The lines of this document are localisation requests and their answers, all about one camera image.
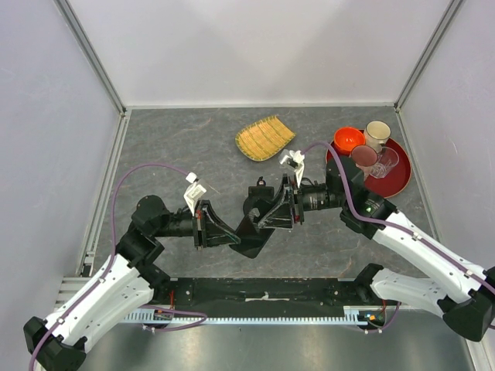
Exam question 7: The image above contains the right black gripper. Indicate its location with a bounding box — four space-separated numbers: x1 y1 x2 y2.
258 173 347 230

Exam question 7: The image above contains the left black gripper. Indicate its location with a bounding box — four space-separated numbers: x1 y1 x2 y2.
153 199 241 250

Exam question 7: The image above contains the black phone stand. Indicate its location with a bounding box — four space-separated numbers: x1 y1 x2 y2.
243 176 275 215

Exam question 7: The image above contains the black smartphone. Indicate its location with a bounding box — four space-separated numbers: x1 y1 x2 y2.
230 208 275 259

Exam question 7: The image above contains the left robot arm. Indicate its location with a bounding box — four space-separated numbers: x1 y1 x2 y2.
23 196 241 370

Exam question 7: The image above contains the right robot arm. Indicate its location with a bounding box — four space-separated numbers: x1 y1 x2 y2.
253 151 494 342

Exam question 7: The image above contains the woven bamboo tray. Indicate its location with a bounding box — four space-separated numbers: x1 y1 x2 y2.
234 115 295 162

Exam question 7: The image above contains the orange bowl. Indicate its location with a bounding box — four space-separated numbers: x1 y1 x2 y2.
333 127 366 155

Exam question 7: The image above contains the pink mug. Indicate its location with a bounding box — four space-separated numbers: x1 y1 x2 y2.
350 145 378 179

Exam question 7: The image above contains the red round tray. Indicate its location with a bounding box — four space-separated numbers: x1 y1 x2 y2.
326 133 411 198

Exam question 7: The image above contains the clear glass cup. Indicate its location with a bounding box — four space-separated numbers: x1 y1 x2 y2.
370 147 399 179

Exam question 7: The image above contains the white ceramic mug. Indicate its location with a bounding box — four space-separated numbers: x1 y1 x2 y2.
364 121 391 154

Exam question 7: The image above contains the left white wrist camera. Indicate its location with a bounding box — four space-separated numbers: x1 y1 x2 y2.
183 172 207 214

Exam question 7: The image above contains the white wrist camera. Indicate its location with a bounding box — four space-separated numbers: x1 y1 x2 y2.
183 172 207 214
278 149 305 186

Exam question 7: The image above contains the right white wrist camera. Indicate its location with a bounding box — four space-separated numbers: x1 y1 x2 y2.
278 149 305 186

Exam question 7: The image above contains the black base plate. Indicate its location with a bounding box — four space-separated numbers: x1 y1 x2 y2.
151 277 396 317

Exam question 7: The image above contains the slotted cable duct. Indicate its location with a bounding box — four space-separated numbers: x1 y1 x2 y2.
121 307 385 327

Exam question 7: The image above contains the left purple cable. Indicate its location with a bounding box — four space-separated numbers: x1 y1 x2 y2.
29 162 210 371

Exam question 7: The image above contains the right aluminium frame post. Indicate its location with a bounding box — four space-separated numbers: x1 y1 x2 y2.
394 0 465 114

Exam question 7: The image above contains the aluminium frame post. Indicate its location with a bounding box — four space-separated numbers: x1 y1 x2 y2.
53 0 127 116
394 0 465 114

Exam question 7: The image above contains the left aluminium frame post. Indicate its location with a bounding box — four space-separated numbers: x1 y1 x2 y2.
53 0 127 116

